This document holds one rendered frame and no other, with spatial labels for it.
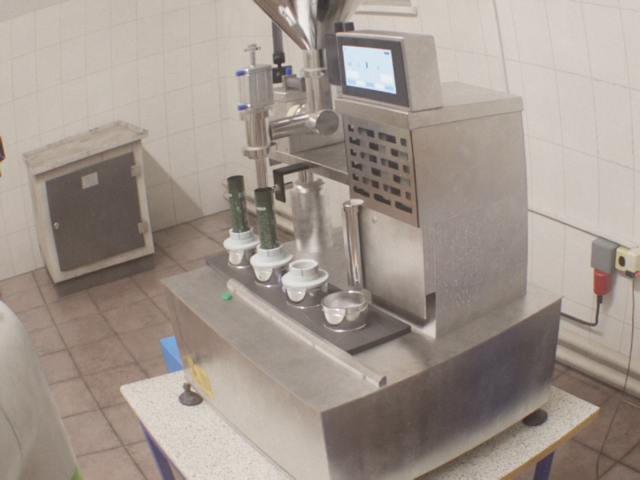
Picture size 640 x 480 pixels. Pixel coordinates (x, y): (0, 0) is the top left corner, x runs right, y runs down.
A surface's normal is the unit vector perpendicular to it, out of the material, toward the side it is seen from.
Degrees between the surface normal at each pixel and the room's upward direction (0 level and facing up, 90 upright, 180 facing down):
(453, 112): 90
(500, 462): 0
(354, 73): 90
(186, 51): 90
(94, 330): 0
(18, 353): 69
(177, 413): 0
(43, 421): 91
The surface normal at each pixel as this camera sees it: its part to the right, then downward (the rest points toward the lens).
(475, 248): 0.53, 0.24
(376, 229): -0.84, 0.25
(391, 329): -0.09, -0.94
